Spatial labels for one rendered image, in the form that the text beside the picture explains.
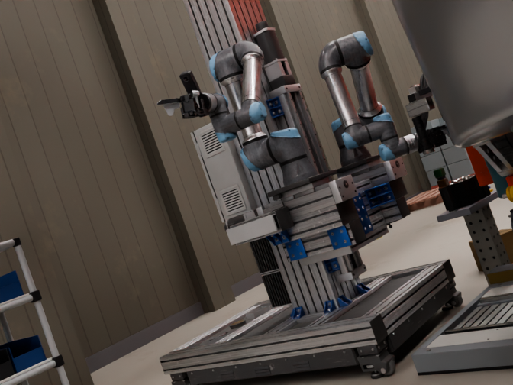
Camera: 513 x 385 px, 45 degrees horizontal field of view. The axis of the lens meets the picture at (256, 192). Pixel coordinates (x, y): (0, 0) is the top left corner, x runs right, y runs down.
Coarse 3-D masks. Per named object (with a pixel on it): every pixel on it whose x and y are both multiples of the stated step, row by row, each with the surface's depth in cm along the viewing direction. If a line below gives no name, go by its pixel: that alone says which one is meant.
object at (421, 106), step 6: (414, 102) 232; (420, 102) 231; (426, 102) 229; (432, 102) 232; (408, 108) 234; (414, 108) 233; (420, 108) 231; (426, 108) 230; (432, 108) 231; (408, 114) 235; (414, 114) 233; (420, 114) 234
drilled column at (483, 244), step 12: (468, 216) 302; (480, 216) 298; (492, 216) 303; (468, 228) 303; (480, 228) 299; (492, 228) 300; (480, 240) 300; (492, 240) 296; (480, 252) 302; (492, 252) 298; (504, 252) 302; (492, 264) 299; (504, 264) 299
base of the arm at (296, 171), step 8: (288, 160) 256; (296, 160) 255; (304, 160) 256; (288, 168) 256; (296, 168) 254; (304, 168) 254; (312, 168) 256; (288, 176) 256; (296, 176) 253; (304, 176) 253; (288, 184) 256
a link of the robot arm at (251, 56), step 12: (240, 48) 258; (252, 48) 255; (240, 60) 259; (252, 60) 252; (252, 72) 248; (252, 84) 243; (252, 96) 239; (240, 108) 238; (252, 108) 233; (264, 108) 237; (240, 120) 235; (252, 120) 234
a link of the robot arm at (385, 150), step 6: (396, 138) 256; (402, 138) 257; (384, 144) 257; (390, 144) 256; (396, 144) 256; (402, 144) 256; (384, 150) 255; (390, 150) 255; (396, 150) 255; (402, 150) 256; (408, 150) 257; (384, 156) 256; (390, 156) 256; (396, 156) 257
